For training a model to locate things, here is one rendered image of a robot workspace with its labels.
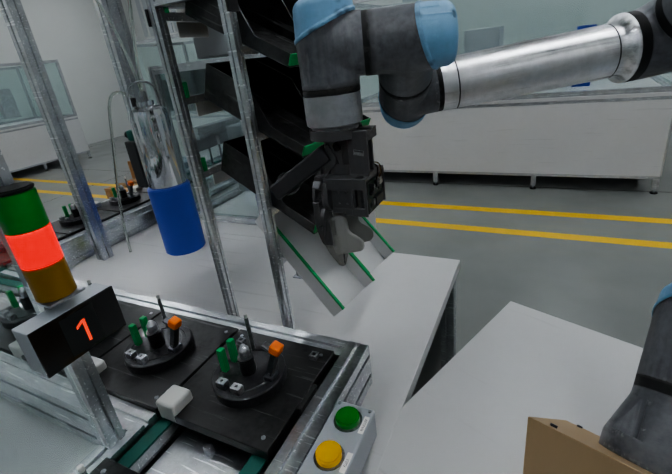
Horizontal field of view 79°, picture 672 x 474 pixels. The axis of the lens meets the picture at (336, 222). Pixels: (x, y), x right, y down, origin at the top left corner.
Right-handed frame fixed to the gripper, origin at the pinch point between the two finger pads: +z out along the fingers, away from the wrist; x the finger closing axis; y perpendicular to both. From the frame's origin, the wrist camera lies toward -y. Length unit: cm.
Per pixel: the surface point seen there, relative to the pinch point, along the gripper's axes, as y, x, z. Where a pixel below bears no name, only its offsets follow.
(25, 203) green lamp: -29.3, -24.2, -16.5
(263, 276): -53, 44, 37
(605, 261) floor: 71, 244, 123
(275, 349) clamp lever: -11.2, -5.9, 16.3
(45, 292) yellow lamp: -30.2, -25.9, -4.5
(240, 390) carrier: -17.1, -10.4, 23.2
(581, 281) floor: 56, 214, 123
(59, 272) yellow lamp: -29.3, -23.8, -6.5
